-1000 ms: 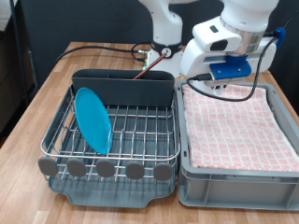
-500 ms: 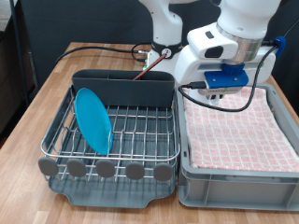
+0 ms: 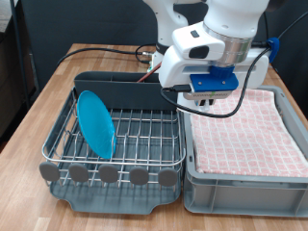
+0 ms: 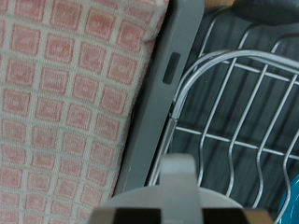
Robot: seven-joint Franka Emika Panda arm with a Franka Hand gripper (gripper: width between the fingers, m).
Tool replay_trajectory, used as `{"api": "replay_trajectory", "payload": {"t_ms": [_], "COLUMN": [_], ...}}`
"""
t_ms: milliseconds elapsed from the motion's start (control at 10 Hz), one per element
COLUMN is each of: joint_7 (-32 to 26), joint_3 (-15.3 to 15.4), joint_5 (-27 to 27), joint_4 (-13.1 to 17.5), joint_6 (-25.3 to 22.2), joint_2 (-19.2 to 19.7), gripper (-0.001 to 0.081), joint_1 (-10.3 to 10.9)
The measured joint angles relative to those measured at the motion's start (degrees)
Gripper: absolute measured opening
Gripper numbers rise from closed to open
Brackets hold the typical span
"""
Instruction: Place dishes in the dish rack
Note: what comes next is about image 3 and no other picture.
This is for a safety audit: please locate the brown wooden spoon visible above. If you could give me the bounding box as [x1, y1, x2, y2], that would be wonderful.
[137, 61, 163, 84]

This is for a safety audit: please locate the dark grey dish rack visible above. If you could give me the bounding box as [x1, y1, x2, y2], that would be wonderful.
[41, 90, 186, 216]

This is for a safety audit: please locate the black backdrop curtain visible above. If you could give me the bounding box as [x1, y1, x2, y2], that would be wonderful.
[18, 0, 308, 119]

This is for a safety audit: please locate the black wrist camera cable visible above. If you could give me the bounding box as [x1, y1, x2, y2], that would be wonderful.
[159, 11, 308, 119]

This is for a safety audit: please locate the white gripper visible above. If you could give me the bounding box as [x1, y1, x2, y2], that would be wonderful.
[158, 44, 270, 108]

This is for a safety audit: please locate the black metal pole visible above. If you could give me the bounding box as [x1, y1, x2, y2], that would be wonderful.
[9, 0, 32, 110]

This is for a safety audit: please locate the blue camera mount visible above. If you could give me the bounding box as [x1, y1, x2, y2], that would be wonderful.
[189, 65, 240, 94]

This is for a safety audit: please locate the pink checkered towel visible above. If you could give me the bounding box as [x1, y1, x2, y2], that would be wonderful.
[189, 88, 308, 178]

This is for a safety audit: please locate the metal wire dish rack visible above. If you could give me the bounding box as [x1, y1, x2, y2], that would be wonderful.
[38, 86, 187, 191]

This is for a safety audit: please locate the blue plastic plate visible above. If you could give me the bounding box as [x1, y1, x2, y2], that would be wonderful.
[76, 90, 117, 161]

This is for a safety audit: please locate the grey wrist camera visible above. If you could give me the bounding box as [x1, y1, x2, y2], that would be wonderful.
[182, 90, 233, 101]

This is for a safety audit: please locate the blue cable clip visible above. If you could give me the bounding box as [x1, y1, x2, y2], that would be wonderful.
[267, 37, 281, 64]

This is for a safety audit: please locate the grey plastic crate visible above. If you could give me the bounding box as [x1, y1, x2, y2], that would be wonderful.
[180, 84, 308, 218]

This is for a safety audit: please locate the dark side cabinet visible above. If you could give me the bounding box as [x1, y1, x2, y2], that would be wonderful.
[0, 0, 37, 152]

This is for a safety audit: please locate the dark grey utensil caddy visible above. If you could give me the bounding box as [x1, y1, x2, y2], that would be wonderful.
[73, 70, 179, 112]

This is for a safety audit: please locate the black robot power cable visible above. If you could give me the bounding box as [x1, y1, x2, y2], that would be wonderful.
[57, 43, 158, 66]

